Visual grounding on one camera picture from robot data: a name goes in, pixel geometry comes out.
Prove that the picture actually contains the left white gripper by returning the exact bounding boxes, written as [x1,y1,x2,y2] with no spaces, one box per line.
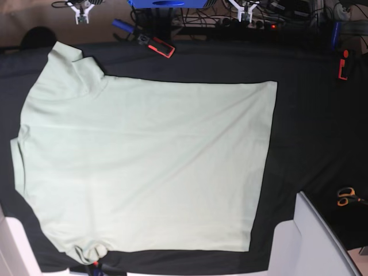
[229,0,260,22]

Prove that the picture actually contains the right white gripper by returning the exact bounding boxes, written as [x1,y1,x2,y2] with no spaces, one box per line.
[67,1,95,24]

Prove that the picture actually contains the light green T-shirt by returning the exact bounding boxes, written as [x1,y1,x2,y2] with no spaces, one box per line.
[10,43,277,265]

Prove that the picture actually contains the white power strip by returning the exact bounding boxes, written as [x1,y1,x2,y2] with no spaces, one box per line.
[216,17,265,29]

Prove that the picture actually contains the blue box top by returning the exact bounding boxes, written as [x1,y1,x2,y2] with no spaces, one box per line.
[128,0,207,9]

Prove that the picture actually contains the red black clamp top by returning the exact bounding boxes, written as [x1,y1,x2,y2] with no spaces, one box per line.
[138,34,175,58]

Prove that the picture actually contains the red black clamp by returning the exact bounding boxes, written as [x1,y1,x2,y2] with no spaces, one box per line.
[338,49,350,81]
[83,260,127,276]
[138,34,175,58]

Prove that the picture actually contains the red black clamp right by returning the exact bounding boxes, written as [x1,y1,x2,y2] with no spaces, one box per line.
[338,49,350,81]

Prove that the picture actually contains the black table cloth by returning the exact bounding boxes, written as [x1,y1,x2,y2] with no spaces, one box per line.
[0,39,368,274]

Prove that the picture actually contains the white foam block right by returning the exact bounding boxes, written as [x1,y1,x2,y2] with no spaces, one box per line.
[267,192,361,276]

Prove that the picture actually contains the white foam block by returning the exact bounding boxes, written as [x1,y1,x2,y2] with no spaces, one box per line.
[1,212,71,276]
[267,192,361,276]

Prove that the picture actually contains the white foam block left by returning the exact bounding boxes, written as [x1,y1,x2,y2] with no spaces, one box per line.
[1,212,71,276]

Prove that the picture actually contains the red black clamp bottom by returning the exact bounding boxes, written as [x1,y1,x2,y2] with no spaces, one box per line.
[83,260,127,276]

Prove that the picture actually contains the blue handled tool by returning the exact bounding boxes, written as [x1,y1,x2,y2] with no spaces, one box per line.
[112,19,135,34]

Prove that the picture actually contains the orange handled scissors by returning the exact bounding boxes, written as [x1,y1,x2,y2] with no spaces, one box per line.
[337,187,367,207]

